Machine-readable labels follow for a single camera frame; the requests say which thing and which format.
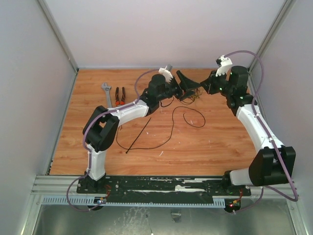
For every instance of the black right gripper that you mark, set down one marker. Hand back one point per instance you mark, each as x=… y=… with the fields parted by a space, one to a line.
x=209 y=83

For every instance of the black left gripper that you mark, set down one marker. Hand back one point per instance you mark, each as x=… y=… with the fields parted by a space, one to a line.
x=189 y=84

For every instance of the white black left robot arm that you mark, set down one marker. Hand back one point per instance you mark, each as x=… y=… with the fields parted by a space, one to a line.
x=101 y=128

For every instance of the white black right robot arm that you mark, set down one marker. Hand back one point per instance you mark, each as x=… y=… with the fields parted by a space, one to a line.
x=273 y=163

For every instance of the black zip tie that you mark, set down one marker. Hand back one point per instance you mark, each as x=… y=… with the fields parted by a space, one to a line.
x=138 y=136

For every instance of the silver adjustable wrench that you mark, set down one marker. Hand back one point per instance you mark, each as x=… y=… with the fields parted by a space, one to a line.
x=106 y=88

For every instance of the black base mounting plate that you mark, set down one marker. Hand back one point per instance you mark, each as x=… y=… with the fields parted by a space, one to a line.
x=162 y=189

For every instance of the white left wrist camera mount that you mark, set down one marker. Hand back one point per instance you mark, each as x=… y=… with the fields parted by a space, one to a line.
x=166 y=72

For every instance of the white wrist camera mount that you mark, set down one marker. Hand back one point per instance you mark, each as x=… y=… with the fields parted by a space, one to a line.
x=224 y=64
x=166 y=72

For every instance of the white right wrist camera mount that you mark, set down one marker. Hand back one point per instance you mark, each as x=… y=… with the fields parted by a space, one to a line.
x=224 y=64

